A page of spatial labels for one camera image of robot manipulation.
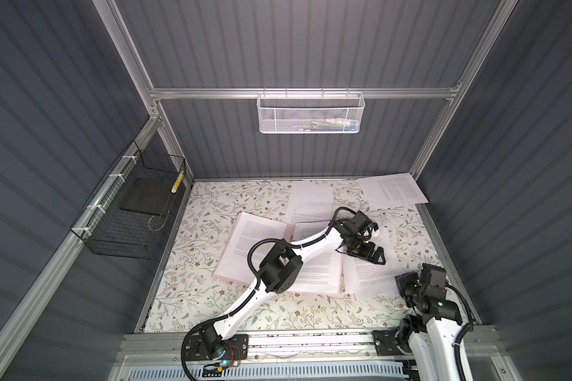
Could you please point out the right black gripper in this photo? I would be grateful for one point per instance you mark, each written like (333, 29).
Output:
(403, 279)

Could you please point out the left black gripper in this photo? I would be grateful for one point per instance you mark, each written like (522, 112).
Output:
(372, 258)

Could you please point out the white printed paper sheet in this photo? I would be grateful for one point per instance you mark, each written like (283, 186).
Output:
(309, 202)

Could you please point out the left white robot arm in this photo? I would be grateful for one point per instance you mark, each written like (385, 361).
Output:
(276, 264)

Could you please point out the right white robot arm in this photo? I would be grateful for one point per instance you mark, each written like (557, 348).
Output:
(434, 332)

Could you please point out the corner white printed sheet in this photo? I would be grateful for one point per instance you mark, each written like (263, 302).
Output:
(391, 191)

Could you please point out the pens in white basket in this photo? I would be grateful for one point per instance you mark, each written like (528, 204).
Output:
(331, 124)

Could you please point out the yellow marker pen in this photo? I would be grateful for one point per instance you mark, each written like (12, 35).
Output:
(177, 182)

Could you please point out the white wire mesh basket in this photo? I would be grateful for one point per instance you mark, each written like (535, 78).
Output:
(282, 113)

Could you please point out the black wire mesh basket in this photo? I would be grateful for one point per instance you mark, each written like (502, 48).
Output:
(134, 211)

